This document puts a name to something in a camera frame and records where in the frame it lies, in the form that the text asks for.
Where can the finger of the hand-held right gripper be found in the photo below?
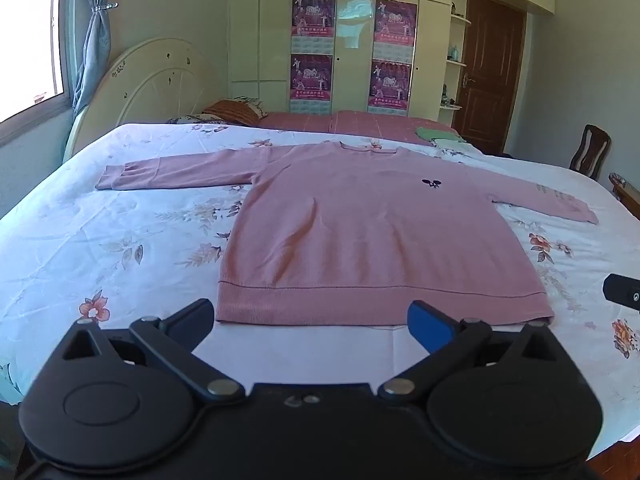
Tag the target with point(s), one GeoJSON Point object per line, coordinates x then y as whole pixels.
{"type": "Point", "coordinates": [622, 292]}

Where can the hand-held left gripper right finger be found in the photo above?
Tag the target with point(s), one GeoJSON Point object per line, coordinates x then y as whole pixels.
{"type": "Point", "coordinates": [429, 321]}

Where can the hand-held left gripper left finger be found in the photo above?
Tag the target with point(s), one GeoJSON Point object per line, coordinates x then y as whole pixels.
{"type": "Point", "coordinates": [194, 317]}

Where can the pink long-sleeve sweater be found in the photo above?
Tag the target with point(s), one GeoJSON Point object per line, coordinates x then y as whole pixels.
{"type": "Point", "coordinates": [360, 230]}

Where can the wooden side table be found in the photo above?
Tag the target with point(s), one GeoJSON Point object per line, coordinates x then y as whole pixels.
{"type": "Point", "coordinates": [625, 190]}

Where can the white floral bed sheet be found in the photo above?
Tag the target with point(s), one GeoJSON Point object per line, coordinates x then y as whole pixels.
{"type": "Point", "coordinates": [100, 240]}

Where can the dark wooden chair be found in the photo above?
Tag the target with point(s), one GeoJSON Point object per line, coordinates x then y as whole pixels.
{"type": "Point", "coordinates": [590, 152]}

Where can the green folded cloth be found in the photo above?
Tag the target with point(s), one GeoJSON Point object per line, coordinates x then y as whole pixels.
{"type": "Point", "coordinates": [435, 133]}

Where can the white brown patterned pillow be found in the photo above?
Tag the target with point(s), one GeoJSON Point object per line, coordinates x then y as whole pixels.
{"type": "Point", "coordinates": [192, 119]}

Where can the orange knit pillow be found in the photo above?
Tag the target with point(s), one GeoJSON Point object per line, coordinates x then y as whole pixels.
{"type": "Point", "coordinates": [232, 111]}

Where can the pink checked blanket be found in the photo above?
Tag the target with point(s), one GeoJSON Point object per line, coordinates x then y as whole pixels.
{"type": "Point", "coordinates": [350, 122]}

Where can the floral pillow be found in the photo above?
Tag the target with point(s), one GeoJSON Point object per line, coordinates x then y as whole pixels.
{"type": "Point", "coordinates": [250, 102]}

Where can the cream round headboard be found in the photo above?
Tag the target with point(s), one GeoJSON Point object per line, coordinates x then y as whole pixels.
{"type": "Point", "coordinates": [150, 85]}

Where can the brown wooden door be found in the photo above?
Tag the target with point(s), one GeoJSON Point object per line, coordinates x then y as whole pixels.
{"type": "Point", "coordinates": [487, 75]}

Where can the cream corner shelves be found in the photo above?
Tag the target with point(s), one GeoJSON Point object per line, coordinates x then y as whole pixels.
{"type": "Point", "coordinates": [456, 62]}

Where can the cream wardrobe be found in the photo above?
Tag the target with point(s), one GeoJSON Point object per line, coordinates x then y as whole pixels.
{"type": "Point", "coordinates": [355, 70]}

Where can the blue curtain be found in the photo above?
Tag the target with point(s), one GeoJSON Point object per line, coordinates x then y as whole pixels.
{"type": "Point", "coordinates": [92, 55]}

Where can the curtain holdback hook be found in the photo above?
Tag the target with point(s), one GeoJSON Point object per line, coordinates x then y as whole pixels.
{"type": "Point", "coordinates": [106, 6]}

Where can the window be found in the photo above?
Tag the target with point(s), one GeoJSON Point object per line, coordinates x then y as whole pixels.
{"type": "Point", "coordinates": [27, 30]}

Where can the purple wall poster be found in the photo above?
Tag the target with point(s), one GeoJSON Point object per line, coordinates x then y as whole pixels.
{"type": "Point", "coordinates": [311, 82]}
{"type": "Point", "coordinates": [313, 20]}
{"type": "Point", "coordinates": [390, 87]}
{"type": "Point", "coordinates": [395, 27]}

